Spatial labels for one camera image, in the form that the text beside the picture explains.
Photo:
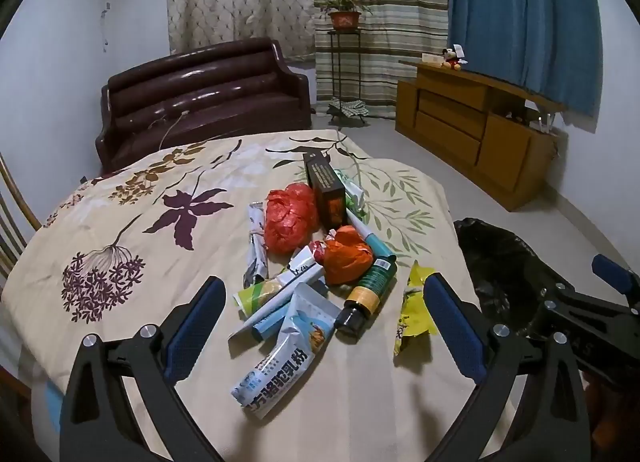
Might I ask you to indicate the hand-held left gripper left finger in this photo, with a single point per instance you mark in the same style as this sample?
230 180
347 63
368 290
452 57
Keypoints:
192 324

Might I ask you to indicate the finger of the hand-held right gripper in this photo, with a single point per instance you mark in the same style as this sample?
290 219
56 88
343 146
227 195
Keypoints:
585 304
612 274

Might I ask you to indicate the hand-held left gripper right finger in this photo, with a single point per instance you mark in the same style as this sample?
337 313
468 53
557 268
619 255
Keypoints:
452 327

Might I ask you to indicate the yellow wrapper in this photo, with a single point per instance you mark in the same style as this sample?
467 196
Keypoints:
412 312

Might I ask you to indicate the green and cream wrapper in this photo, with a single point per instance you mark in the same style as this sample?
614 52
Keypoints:
255 297

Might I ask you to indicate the light blue small box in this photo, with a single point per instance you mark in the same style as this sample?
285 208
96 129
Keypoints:
267 324

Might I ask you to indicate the black trash bin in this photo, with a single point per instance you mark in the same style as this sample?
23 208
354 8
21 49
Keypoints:
500 262

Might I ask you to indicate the long white tube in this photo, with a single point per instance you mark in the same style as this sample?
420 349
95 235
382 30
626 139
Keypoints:
280 302

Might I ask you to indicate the dark bottle with green label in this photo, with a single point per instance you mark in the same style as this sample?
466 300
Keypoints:
370 287

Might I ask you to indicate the blue and white pouch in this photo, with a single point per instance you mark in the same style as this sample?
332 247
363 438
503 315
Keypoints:
285 367

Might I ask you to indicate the white and teal tube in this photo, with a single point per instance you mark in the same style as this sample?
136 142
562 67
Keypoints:
370 239

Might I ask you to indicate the white paper box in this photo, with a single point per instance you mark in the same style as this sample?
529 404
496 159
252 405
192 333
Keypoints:
305 267

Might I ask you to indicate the small orange plastic bag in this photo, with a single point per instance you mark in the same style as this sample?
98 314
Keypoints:
345 257

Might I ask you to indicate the silver sachet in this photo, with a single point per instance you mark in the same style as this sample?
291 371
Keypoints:
256 252

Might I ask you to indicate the large orange plastic bag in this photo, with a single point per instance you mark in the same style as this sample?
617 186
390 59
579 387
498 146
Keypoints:
287 222

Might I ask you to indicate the green and white packet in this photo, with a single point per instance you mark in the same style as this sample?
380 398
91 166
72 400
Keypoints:
356 192

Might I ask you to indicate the wooden cabinet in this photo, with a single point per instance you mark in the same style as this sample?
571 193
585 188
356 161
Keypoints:
450 141

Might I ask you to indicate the dark brown carton box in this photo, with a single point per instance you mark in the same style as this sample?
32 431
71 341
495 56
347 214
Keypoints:
325 181

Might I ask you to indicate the wooden chair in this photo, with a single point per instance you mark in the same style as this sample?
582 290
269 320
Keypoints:
30 219

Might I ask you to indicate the dark brown leather sofa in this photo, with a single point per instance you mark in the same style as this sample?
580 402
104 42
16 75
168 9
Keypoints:
200 91

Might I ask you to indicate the checked cloth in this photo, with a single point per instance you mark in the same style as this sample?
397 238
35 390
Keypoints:
350 109

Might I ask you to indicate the mouse plush toy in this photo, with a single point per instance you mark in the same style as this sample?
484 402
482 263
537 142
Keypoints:
452 59

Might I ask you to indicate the small beige box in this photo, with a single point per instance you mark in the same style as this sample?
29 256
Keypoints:
432 59

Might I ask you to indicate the blue curtain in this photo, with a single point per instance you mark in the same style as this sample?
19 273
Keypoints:
520 16

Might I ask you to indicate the black metal plant stand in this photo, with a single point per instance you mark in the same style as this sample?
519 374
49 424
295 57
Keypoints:
345 32

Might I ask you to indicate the potted plant in red pot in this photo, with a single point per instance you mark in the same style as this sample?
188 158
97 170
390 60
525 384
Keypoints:
345 19

